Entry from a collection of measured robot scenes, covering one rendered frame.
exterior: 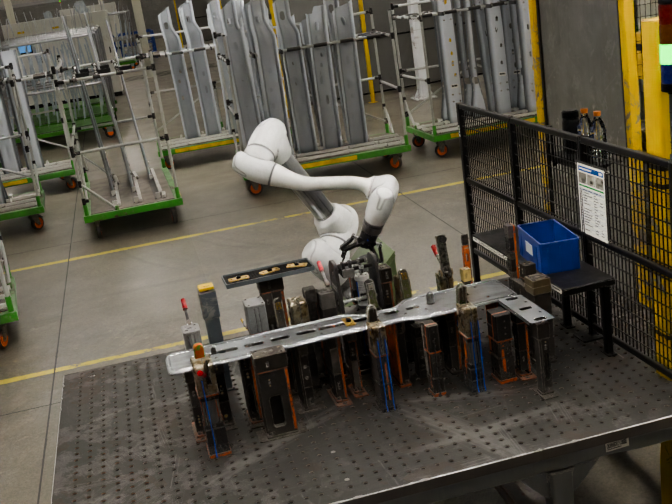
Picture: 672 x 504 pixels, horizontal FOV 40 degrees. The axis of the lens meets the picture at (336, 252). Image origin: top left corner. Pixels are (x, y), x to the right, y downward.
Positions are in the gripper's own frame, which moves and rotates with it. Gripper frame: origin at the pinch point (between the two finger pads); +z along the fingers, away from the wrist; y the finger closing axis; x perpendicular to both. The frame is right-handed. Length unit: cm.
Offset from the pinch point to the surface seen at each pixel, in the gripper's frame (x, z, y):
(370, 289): 35.0, -16.9, -5.1
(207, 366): 93, -7, 46
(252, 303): 52, -6, 38
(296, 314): 50, -5, 20
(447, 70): -700, 204, -83
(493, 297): 37, -33, -51
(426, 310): 46, -24, -27
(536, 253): 17, -46, -64
